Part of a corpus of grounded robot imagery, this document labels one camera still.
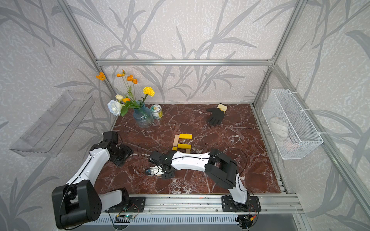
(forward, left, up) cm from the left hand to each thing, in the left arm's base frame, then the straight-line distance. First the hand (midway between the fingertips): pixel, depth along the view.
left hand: (131, 154), depth 85 cm
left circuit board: (-30, -6, -6) cm, 31 cm away
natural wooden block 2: (+5, -34, -6) cm, 35 cm away
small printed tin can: (+33, -10, +2) cm, 35 cm away
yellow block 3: (+7, -25, -5) cm, 26 cm away
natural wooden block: (+13, -26, -6) cm, 29 cm away
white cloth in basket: (+7, -84, +18) cm, 86 cm away
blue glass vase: (+26, -3, +4) cm, 26 cm away
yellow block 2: (+8, -31, -5) cm, 33 cm away
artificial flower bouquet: (+15, +1, +26) cm, 30 cm away
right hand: (-7, -21, -4) cm, 23 cm away
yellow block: (+16, -32, -6) cm, 36 cm away
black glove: (+37, -57, -5) cm, 68 cm away
